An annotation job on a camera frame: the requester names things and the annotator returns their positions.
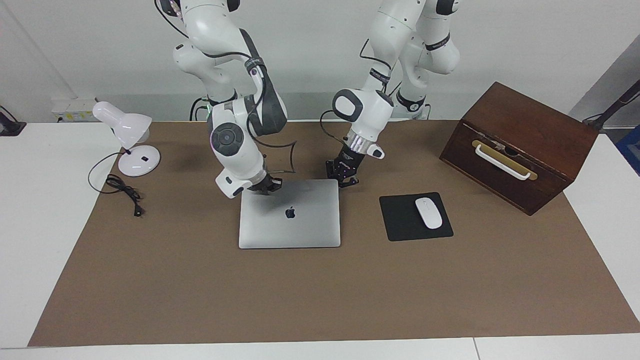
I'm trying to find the dark brown wooden box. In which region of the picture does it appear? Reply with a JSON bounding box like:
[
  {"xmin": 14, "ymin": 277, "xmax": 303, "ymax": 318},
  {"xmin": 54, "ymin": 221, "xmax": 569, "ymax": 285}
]
[{"xmin": 439, "ymin": 81, "xmax": 600, "ymax": 216}]

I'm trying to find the white computer mouse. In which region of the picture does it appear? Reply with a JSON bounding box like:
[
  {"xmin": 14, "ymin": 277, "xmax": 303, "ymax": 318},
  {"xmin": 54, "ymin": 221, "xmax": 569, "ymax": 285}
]
[{"xmin": 415, "ymin": 197, "xmax": 444, "ymax": 230}]

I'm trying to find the black mouse pad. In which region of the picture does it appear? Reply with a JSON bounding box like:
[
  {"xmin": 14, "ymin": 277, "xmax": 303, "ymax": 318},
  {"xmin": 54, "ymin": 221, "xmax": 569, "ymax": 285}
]
[{"xmin": 379, "ymin": 192, "xmax": 454, "ymax": 242}]

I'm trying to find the black stand pole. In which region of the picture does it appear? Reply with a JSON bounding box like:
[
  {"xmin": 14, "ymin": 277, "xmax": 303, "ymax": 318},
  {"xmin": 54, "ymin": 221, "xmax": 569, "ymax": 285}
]
[{"xmin": 582, "ymin": 79, "xmax": 640, "ymax": 132}]

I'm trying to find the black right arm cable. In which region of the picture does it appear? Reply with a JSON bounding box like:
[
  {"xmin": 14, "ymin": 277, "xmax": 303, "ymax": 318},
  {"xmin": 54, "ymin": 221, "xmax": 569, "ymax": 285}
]
[{"xmin": 155, "ymin": 0, "xmax": 298, "ymax": 176}]

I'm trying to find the blue crate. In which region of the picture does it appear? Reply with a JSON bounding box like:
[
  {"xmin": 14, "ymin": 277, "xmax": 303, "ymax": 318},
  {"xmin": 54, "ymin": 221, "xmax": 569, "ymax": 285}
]
[{"xmin": 616, "ymin": 125, "xmax": 640, "ymax": 177}]

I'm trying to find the brown table mat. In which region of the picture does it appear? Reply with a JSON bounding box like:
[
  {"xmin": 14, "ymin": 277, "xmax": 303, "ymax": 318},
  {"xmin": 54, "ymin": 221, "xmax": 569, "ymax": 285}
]
[{"xmin": 27, "ymin": 120, "xmax": 640, "ymax": 347}]

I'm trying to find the white box handle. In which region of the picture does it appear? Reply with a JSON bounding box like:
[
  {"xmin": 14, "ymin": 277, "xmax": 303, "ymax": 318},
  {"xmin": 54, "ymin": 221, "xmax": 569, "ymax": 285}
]
[{"xmin": 474, "ymin": 144, "xmax": 532, "ymax": 181}]

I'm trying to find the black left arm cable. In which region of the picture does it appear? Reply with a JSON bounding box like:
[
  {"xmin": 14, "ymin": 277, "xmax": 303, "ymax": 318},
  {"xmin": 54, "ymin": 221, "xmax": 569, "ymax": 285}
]
[{"xmin": 320, "ymin": 39, "xmax": 393, "ymax": 147}]

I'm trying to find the grey laptop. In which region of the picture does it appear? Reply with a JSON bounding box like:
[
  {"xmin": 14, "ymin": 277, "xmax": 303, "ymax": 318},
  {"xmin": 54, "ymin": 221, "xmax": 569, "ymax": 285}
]
[{"xmin": 238, "ymin": 178, "xmax": 342, "ymax": 249}]

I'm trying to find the white desk lamp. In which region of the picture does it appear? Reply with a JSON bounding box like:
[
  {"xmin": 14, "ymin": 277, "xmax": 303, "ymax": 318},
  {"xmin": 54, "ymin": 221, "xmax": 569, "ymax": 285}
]
[{"xmin": 92, "ymin": 101, "xmax": 162, "ymax": 177}]

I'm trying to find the white power strip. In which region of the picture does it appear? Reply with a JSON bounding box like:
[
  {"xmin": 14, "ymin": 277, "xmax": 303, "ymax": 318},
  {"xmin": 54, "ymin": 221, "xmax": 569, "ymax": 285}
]
[{"xmin": 51, "ymin": 97, "xmax": 98, "ymax": 123}]

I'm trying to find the black arm base cable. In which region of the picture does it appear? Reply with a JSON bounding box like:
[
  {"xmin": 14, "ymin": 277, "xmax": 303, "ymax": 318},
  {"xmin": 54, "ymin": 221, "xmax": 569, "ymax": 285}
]
[{"xmin": 189, "ymin": 96, "xmax": 208, "ymax": 122}]

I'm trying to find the black lamp power cable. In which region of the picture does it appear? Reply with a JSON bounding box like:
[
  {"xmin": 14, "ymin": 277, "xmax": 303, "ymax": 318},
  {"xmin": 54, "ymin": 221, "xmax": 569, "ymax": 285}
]
[{"xmin": 88, "ymin": 151, "xmax": 145, "ymax": 218}]

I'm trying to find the black clamp mount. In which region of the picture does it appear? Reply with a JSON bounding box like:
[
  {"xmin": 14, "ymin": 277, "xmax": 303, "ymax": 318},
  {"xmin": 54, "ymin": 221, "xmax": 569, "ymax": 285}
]
[{"xmin": 0, "ymin": 106, "xmax": 27, "ymax": 137}]

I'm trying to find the brass handle plate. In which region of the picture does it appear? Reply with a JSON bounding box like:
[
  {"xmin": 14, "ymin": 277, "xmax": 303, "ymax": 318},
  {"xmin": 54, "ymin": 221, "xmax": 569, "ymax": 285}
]
[{"xmin": 471, "ymin": 139, "xmax": 539, "ymax": 181}]

